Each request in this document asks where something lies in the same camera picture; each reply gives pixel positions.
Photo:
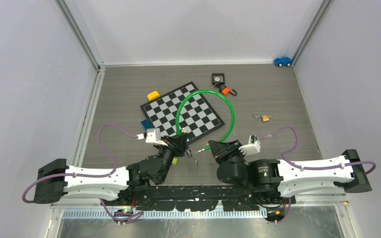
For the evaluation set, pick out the green cable lock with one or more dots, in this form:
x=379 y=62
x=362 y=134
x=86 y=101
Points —
x=217 y=94

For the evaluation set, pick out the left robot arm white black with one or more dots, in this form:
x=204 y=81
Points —
x=56 y=179

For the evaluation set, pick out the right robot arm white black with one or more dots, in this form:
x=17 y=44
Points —
x=280 y=178

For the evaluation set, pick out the blue toy car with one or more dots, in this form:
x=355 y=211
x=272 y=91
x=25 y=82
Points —
x=284 y=61

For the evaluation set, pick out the silver cable lock keys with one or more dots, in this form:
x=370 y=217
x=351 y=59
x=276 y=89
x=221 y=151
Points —
x=190 y=156

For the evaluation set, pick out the blue lego brick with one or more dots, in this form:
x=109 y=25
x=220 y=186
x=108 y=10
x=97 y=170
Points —
x=146 y=124

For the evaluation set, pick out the yellow toy block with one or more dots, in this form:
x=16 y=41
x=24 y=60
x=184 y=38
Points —
x=153 y=96

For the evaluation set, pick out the aluminium frame rail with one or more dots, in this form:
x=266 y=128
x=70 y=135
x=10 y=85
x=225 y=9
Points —
x=265 y=211

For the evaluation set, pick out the lime green block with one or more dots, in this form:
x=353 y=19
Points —
x=174 y=161

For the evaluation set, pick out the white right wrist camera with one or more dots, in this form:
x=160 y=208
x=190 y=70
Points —
x=252 y=147

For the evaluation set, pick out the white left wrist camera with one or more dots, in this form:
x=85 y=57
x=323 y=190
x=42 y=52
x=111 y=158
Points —
x=151 y=136

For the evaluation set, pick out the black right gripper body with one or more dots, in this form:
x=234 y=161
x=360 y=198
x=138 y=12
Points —
x=230 y=153

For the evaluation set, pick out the brass padlock with steel shackle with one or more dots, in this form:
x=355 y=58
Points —
x=263 y=117

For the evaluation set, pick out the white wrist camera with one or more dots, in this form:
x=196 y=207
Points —
x=151 y=136
x=252 y=147

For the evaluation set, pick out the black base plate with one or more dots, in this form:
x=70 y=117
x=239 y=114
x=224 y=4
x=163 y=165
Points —
x=196 y=198

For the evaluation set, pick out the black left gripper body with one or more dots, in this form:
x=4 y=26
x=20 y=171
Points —
x=176 y=150

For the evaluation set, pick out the black white chessboard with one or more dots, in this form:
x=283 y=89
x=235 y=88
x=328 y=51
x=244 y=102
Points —
x=197 y=117

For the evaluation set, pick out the orange black padlock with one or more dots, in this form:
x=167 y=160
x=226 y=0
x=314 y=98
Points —
x=226 y=90

